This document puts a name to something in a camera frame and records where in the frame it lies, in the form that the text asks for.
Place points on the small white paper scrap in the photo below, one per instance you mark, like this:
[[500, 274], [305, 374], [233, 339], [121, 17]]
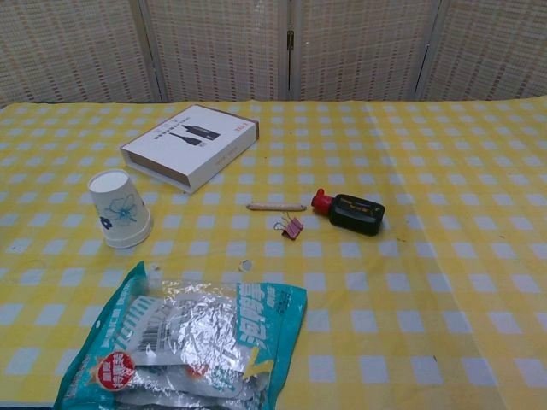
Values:
[[245, 265]]

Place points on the white flat product box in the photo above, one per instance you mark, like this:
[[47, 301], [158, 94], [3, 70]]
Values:
[[188, 141]]

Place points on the black ink bottle red cap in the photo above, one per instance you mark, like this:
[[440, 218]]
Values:
[[357, 213]]

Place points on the pink binder clip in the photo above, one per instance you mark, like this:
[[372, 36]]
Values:
[[290, 226]]

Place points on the wooden stick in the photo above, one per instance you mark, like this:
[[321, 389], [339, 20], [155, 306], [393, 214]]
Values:
[[275, 206]]

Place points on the woven bamboo screen panel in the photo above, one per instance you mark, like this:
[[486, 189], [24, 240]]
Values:
[[218, 51], [72, 51], [363, 51], [495, 51]]

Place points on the brass screen hinge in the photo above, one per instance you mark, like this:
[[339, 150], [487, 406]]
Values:
[[290, 39]]

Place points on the white paper cup blue flower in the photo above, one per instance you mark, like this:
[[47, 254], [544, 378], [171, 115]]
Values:
[[117, 200]]

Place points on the teal silver snack bag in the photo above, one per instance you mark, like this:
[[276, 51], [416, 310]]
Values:
[[184, 341]]

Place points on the yellow white checkered tablecloth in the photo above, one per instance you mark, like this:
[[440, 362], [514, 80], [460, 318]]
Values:
[[384, 299]]

